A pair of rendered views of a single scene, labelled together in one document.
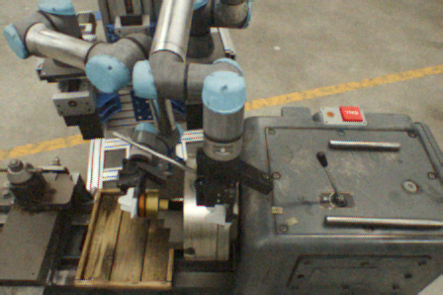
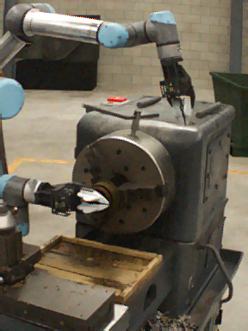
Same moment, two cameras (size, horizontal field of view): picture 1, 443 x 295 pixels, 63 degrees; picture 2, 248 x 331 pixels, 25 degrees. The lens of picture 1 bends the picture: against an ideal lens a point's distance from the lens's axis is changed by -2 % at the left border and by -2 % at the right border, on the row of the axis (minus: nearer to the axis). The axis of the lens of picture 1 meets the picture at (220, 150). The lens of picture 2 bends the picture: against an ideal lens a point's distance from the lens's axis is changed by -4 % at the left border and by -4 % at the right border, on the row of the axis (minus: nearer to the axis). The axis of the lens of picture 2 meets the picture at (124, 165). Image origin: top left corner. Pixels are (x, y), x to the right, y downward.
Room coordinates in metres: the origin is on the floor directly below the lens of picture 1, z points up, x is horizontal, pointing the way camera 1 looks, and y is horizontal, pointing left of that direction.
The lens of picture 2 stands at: (-0.14, 1.61, 1.64)
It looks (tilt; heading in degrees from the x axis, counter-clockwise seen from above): 16 degrees down; 295
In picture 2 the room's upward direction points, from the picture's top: 2 degrees clockwise
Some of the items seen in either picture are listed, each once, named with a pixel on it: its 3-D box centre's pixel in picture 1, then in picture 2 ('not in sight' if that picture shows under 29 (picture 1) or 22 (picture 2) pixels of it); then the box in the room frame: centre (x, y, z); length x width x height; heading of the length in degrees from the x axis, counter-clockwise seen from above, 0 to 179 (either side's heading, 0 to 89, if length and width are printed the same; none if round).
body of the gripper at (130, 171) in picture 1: (133, 175); (58, 197); (0.69, 0.27, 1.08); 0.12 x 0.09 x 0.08; 1
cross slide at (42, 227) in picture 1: (34, 219); (25, 291); (0.59, 0.61, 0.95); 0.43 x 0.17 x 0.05; 2
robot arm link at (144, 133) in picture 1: (143, 140); (15, 189); (0.85, 0.27, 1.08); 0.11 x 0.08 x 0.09; 1
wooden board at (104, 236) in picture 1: (132, 235); (87, 267); (0.58, 0.29, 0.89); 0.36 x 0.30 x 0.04; 2
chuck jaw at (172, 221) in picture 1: (176, 231); (140, 191); (0.50, 0.12, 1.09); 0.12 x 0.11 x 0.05; 2
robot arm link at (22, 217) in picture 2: (150, 155); (15, 216); (0.86, 0.26, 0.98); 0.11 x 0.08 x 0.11; 149
